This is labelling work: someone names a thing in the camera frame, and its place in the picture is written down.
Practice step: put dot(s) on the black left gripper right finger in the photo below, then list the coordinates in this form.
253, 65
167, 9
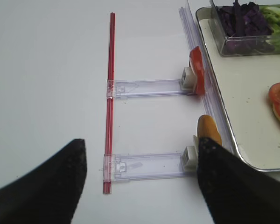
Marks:
234, 192

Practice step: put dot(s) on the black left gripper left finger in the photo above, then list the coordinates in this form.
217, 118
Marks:
50, 193

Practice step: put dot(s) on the green lettuce pieces in container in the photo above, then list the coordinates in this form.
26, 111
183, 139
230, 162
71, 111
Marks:
272, 16

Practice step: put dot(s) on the white pusher block lower left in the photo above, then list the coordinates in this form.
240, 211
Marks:
189, 159

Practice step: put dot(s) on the white pusher block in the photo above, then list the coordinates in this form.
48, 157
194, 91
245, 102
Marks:
189, 159
189, 80

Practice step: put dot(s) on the bun half left rack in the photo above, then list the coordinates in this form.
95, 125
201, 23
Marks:
206, 127

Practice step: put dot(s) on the left lower clear pusher track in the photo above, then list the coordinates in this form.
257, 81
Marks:
136, 167

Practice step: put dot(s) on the clear pusher track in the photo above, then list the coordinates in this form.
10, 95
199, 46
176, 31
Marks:
148, 88
136, 167

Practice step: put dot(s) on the cream rectangular tray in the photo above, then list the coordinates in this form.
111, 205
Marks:
244, 83

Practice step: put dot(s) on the white pusher block upper left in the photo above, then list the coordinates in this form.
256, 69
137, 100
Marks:
189, 80

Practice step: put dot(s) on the left upper clear pusher track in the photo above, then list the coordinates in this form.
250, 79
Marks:
148, 88

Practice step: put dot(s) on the left red strip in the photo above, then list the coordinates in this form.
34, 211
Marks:
107, 185

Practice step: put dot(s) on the clear plastic salad container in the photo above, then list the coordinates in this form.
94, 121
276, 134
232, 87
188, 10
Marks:
219, 35

